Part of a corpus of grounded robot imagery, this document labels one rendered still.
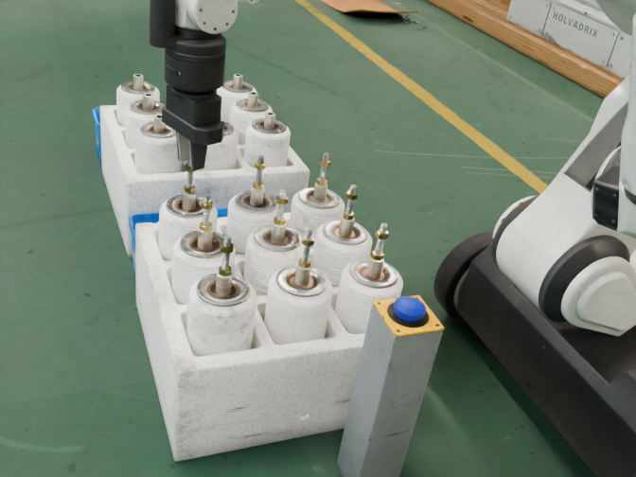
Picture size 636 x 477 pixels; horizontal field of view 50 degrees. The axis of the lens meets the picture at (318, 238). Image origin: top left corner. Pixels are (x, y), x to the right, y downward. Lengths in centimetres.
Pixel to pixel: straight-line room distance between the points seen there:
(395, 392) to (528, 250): 27
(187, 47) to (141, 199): 48
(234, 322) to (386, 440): 27
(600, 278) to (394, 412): 32
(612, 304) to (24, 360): 92
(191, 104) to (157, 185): 39
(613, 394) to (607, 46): 233
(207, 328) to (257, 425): 19
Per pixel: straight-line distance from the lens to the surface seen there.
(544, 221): 100
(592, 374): 112
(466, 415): 123
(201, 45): 101
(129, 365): 122
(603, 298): 99
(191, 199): 114
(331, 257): 112
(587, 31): 335
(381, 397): 91
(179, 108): 107
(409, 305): 87
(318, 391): 106
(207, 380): 97
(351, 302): 104
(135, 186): 139
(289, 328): 100
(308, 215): 120
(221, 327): 95
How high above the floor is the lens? 83
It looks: 32 degrees down
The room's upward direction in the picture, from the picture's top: 9 degrees clockwise
